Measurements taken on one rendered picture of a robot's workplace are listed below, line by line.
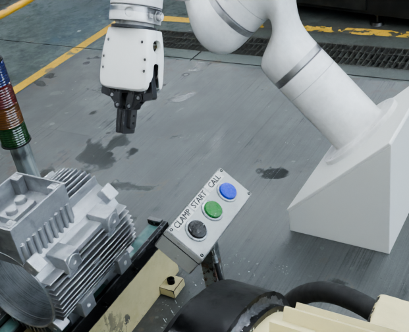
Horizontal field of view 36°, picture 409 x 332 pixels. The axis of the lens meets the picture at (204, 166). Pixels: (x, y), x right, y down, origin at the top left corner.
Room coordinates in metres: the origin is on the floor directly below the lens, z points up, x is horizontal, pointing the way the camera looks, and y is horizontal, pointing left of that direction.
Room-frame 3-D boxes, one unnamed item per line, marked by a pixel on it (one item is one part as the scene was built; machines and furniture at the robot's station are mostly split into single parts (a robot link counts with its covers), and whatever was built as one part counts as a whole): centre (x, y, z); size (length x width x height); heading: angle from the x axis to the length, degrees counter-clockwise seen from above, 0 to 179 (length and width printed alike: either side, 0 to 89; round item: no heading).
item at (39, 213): (0.79, 0.29, 1.11); 0.12 x 0.11 x 0.07; 146
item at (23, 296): (0.83, 0.26, 1.02); 0.20 x 0.19 x 0.19; 146
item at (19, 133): (1.19, 0.38, 1.05); 0.06 x 0.06 x 0.04
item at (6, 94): (1.19, 0.38, 1.14); 0.06 x 0.06 x 0.04
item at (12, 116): (1.19, 0.38, 1.10); 0.06 x 0.06 x 0.04
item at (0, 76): (1.19, 0.38, 1.19); 0.06 x 0.06 x 0.04
